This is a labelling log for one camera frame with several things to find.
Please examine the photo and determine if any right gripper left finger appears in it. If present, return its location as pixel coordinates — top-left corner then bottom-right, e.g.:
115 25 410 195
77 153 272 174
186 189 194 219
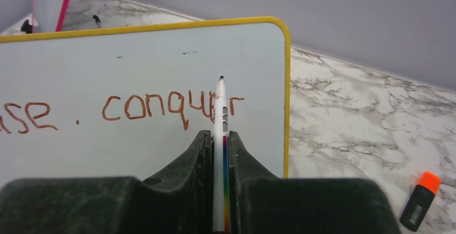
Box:
1 130 212 233

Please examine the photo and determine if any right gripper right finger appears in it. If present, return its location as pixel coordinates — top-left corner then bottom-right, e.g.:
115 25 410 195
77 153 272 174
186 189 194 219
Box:
227 131 400 233

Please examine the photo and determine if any white whiteboard marker pen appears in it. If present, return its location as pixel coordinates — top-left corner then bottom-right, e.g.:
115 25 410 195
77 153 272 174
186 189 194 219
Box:
212 76 230 233

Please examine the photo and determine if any yellow framed whiteboard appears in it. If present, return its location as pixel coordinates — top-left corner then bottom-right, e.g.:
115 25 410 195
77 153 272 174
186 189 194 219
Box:
1 17 290 185

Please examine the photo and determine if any pink framed whiteboard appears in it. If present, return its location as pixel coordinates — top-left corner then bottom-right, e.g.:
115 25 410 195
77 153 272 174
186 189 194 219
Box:
31 0 70 33

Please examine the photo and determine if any orange capped black marker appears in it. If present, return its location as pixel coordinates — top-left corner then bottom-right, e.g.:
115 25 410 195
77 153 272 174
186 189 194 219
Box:
399 172 441 232

